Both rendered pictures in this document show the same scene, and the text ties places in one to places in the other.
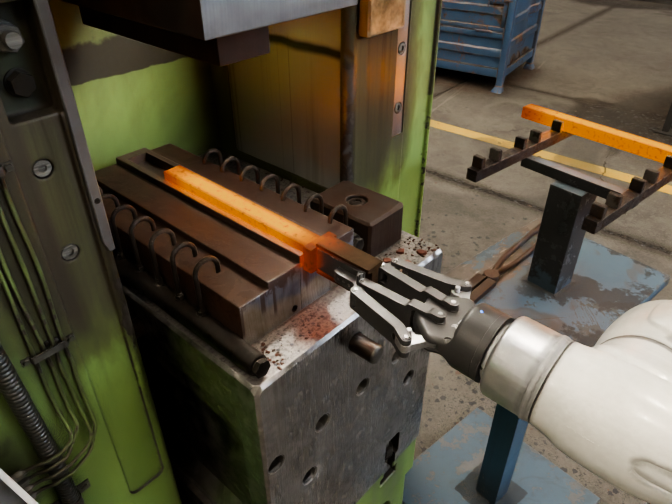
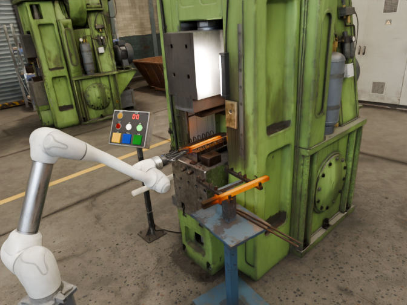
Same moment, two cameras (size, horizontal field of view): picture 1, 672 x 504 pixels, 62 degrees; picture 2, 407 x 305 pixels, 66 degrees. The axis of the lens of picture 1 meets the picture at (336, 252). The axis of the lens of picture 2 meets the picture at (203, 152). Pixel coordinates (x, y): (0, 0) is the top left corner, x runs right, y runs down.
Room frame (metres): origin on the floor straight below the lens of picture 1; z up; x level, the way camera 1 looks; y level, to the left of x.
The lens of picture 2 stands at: (0.95, -1.97, 1.83)
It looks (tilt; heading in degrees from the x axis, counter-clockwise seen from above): 23 degrees down; 98
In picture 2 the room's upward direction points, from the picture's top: 4 degrees counter-clockwise
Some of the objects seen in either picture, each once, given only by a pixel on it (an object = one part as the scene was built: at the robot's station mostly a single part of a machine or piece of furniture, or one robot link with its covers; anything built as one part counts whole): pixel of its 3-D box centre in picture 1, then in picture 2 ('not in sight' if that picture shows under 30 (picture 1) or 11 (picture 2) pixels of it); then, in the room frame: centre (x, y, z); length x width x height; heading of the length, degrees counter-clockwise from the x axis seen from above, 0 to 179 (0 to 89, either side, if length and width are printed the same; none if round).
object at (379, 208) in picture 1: (356, 218); (211, 158); (0.73, -0.03, 0.95); 0.12 x 0.08 x 0.06; 48
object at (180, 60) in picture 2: not in sight; (208, 62); (0.73, 0.17, 1.56); 0.42 x 0.39 x 0.40; 48
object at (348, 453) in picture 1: (241, 335); (217, 178); (0.75, 0.17, 0.69); 0.56 x 0.38 x 0.45; 48
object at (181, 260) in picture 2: not in sight; (192, 260); (0.53, 0.01, 0.01); 0.58 x 0.39 x 0.01; 138
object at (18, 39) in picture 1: (16, 62); not in sight; (0.51, 0.29, 1.24); 0.03 x 0.03 x 0.07; 48
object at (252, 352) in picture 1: (160, 293); not in sight; (0.57, 0.23, 0.93); 0.40 x 0.03 x 0.03; 48
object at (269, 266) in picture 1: (199, 224); (209, 144); (0.70, 0.20, 0.96); 0.42 x 0.20 x 0.09; 48
